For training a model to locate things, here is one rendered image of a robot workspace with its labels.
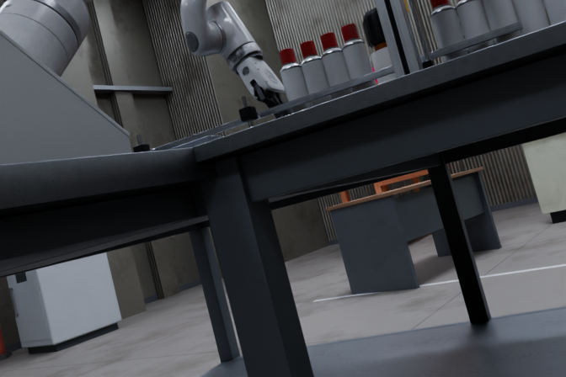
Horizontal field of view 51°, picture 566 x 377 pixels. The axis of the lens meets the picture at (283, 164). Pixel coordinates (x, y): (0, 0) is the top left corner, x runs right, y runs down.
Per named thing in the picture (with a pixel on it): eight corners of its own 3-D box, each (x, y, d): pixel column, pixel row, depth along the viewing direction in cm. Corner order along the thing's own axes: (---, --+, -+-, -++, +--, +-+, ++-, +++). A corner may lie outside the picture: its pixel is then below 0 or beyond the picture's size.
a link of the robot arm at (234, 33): (232, 45, 135) (263, 39, 141) (203, 2, 138) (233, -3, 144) (218, 68, 141) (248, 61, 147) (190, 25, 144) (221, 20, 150)
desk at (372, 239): (505, 246, 491) (483, 166, 496) (419, 289, 403) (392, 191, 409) (439, 256, 539) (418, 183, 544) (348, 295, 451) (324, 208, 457)
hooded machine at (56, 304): (57, 353, 557) (19, 185, 570) (18, 357, 601) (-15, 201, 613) (127, 326, 621) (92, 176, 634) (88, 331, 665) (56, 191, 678)
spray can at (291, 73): (323, 133, 136) (300, 48, 138) (314, 132, 132) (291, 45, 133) (302, 139, 138) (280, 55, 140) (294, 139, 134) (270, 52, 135)
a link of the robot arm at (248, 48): (245, 39, 136) (252, 49, 135) (263, 45, 144) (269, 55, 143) (220, 62, 139) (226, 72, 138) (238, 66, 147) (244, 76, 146)
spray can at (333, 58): (365, 119, 132) (341, 32, 134) (358, 119, 128) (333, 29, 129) (344, 126, 134) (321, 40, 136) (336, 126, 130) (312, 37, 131)
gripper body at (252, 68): (248, 47, 135) (274, 86, 133) (268, 53, 144) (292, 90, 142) (225, 68, 138) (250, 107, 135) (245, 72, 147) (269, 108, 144)
